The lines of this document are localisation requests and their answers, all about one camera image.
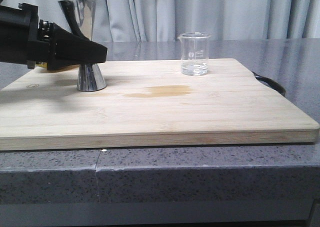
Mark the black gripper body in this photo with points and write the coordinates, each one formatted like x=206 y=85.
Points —
x=24 y=38

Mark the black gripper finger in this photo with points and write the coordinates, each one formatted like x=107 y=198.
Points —
x=67 y=49

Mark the shiny steel jigger shaker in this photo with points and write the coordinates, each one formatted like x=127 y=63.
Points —
x=80 y=15

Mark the clear glass measuring beaker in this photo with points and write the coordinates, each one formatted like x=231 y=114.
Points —
x=194 y=53

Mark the yellow lemon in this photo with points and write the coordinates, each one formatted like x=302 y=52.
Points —
x=42 y=65

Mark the grey pleated curtain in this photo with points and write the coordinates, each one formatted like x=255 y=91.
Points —
x=164 y=20

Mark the light wooden cutting board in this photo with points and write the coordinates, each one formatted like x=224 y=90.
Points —
x=148 y=103

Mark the black cutting board handle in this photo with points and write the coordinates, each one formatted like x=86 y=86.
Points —
x=271 y=83

